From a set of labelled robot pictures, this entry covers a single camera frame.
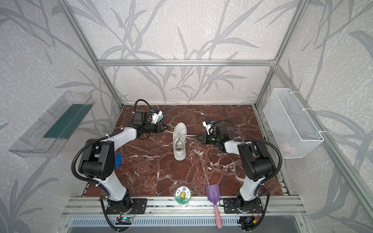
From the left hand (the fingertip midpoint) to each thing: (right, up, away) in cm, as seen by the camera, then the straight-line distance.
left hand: (168, 122), depth 92 cm
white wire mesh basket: (+59, -2, -30) cm, 66 cm away
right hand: (+18, -7, 0) cm, 19 cm away
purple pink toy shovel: (+27, -38, -14) cm, 49 cm away
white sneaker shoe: (+7, -12, 0) cm, 14 cm away
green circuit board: (-19, -49, -20) cm, 56 cm away
